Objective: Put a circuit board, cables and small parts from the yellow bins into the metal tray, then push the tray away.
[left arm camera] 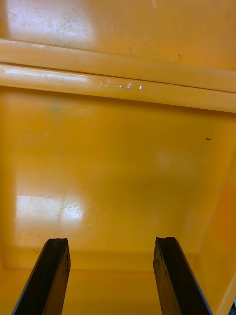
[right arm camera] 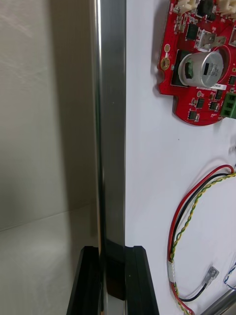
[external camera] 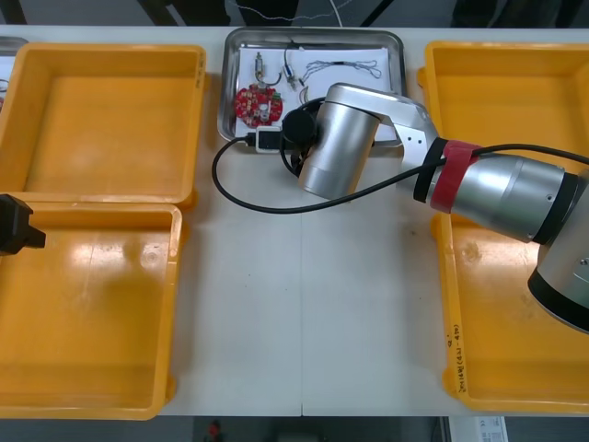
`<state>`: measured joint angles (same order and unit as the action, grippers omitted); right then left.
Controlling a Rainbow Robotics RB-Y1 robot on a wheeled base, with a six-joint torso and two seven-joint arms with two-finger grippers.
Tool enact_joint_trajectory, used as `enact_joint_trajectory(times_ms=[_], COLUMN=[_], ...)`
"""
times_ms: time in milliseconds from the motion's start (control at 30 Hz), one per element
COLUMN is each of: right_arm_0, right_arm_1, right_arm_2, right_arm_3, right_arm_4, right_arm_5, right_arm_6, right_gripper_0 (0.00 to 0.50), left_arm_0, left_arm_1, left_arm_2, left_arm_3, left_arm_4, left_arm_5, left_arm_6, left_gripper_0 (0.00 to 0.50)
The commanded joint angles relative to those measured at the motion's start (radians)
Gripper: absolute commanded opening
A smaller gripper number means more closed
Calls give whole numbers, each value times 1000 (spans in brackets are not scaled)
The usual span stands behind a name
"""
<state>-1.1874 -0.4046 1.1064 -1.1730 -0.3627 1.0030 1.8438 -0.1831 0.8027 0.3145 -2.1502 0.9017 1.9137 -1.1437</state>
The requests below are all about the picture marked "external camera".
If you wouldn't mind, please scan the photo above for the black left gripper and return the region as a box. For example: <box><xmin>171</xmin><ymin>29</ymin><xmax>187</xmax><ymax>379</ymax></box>
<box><xmin>0</xmin><ymin>192</ymin><xmax>47</xmax><ymax>257</ymax></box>

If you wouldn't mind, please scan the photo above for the steel tray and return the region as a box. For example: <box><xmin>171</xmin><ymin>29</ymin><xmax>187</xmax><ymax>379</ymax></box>
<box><xmin>216</xmin><ymin>27</ymin><xmax>406</xmax><ymax>149</ymax></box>

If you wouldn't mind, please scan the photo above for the solenoid with white label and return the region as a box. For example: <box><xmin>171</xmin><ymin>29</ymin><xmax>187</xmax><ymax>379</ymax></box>
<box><xmin>250</xmin><ymin>52</ymin><xmax>284</xmax><ymax>88</ymax></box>

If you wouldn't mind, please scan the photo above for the solenoid with blue label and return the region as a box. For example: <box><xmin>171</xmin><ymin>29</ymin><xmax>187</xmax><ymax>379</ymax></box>
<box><xmin>281</xmin><ymin>40</ymin><xmax>298</xmax><ymax>91</ymax></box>

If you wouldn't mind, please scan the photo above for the blue-white twisted wire harness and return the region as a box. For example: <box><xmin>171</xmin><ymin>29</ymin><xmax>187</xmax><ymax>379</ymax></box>
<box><xmin>298</xmin><ymin>58</ymin><xmax>383</xmax><ymax>88</ymax></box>

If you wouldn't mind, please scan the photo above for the yellow-orange plastic bin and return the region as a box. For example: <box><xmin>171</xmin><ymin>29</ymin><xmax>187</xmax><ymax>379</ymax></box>
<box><xmin>0</xmin><ymin>202</ymin><xmax>185</xmax><ymax>421</ymax></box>
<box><xmin>417</xmin><ymin>40</ymin><xmax>589</xmax><ymax>185</ymax></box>
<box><xmin>0</xmin><ymin>43</ymin><xmax>211</xmax><ymax>206</ymax></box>
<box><xmin>430</xmin><ymin>214</ymin><xmax>589</xmax><ymax>413</ymax></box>

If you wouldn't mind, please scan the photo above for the white sheet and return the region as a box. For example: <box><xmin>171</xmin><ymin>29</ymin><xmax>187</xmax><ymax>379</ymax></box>
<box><xmin>237</xmin><ymin>44</ymin><xmax>401</xmax><ymax>144</ymax></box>
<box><xmin>0</xmin><ymin>55</ymin><xmax>16</xmax><ymax>114</ymax></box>

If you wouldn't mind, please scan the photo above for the round red circuit board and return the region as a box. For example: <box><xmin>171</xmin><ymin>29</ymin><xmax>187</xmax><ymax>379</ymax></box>
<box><xmin>233</xmin><ymin>82</ymin><xmax>286</xmax><ymax>128</ymax></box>

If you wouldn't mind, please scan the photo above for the pale grey box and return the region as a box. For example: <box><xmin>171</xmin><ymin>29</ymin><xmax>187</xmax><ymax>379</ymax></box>
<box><xmin>439</xmin><ymin>416</ymin><xmax>510</xmax><ymax>442</ymax></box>

